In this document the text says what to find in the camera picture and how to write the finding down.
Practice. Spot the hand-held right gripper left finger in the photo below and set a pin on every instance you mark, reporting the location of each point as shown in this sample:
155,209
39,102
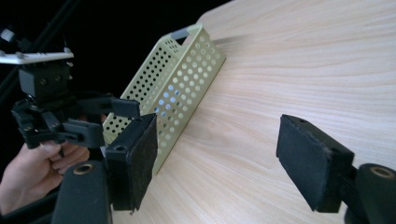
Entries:
130,161

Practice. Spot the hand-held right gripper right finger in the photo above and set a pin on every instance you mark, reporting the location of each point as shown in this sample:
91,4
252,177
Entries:
314,168

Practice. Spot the pale green perforated metal basket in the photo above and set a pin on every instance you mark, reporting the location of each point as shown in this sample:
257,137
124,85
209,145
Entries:
196,31

